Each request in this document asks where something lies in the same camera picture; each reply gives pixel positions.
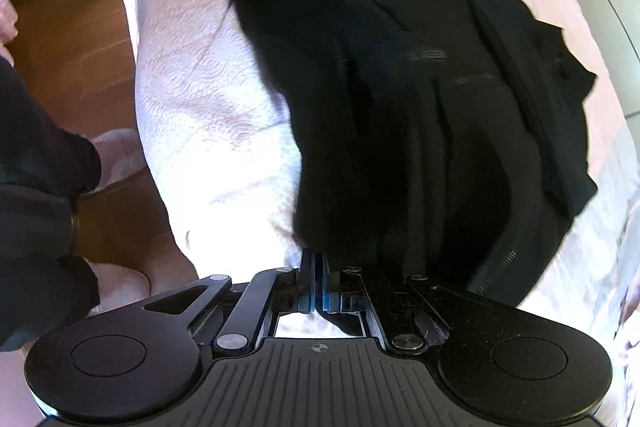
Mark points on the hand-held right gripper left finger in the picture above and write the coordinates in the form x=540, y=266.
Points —
x=306, y=292

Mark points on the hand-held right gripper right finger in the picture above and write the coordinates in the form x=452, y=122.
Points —
x=324, y=294

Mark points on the black zip jacket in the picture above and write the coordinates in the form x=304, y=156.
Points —
x=400, y=107

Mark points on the pink fuzzy slipper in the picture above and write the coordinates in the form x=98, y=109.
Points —
x=120, y=157

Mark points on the person's dark pants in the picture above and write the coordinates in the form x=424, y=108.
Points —
x=35, y=157

